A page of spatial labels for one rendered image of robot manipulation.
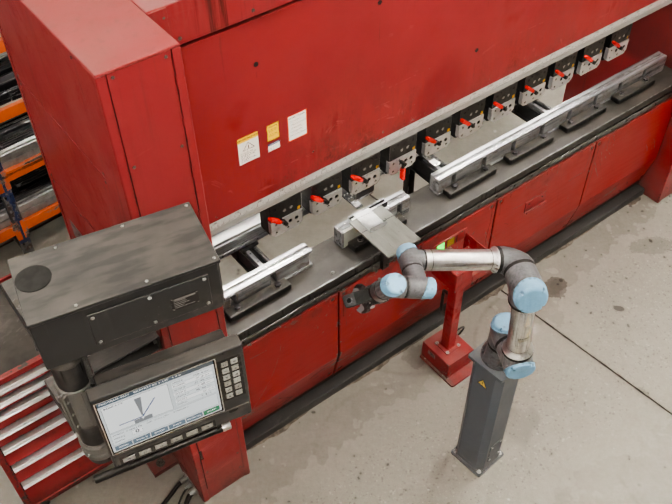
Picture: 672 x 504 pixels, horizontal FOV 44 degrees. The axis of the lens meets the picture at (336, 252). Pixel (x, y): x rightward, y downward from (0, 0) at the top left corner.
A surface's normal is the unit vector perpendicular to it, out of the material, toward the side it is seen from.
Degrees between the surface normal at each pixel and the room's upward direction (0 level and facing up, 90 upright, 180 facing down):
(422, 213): 0
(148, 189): 90
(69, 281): 0
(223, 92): 90
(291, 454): 0
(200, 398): 90
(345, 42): 90
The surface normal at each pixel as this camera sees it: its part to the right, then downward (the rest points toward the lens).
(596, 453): 0.00, -0.69
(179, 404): 0.44, 0.65
